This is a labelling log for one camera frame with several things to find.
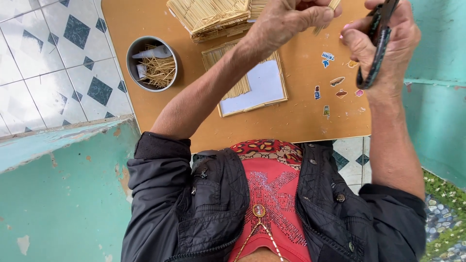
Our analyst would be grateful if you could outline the thin bamboo stick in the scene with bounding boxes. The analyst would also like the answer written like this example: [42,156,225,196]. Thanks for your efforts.
[312,0,341,36]

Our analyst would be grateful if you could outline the black quilted jacket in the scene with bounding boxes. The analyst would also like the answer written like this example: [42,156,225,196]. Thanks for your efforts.
[121,131,427,262]

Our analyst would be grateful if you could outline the red leopard print garment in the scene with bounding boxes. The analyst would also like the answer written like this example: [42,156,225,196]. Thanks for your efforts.
[229,139,304,171]

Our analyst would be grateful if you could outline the coral rhinestone shirt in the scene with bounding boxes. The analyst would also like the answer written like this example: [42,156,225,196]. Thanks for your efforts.
[227,157,314,262]

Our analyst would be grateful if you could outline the white glue tube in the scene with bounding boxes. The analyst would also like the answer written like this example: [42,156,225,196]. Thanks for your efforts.
[132,45,174,60]

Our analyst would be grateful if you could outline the stack of toothpick model panels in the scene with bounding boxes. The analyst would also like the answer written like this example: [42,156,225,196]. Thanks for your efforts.
[166,0,271,44]

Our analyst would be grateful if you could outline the black scissors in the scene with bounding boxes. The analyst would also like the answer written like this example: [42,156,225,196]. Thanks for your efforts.
[356,0,400,90]

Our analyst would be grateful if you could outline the round metal bowl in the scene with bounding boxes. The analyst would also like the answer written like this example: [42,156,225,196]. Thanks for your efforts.
[126,36,179,93]

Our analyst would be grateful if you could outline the pebble and grass print mat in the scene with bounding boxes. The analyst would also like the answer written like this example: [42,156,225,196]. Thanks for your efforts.
[420,170,466,262]

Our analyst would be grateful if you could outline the scattered small colourful stickers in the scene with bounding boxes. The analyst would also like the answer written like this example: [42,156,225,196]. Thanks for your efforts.
[314,20,366,120]

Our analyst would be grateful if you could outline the pile of loose toothpicks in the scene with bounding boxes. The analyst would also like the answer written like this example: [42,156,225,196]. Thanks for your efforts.
[139,44,177,89]

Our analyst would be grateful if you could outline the person's left hand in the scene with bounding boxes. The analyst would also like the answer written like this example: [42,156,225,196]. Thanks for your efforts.
[250,0,343,52]

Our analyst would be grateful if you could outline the gold chain necklace with pendant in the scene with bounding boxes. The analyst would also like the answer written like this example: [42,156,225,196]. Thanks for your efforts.
[233,203,285,262]

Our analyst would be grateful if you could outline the toothpick panel with white card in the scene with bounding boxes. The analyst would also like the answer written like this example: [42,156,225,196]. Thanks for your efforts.
[201,38,289,118]

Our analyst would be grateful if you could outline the person's right hand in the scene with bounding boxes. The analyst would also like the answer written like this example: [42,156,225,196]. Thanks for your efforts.
[340,0,422,96]

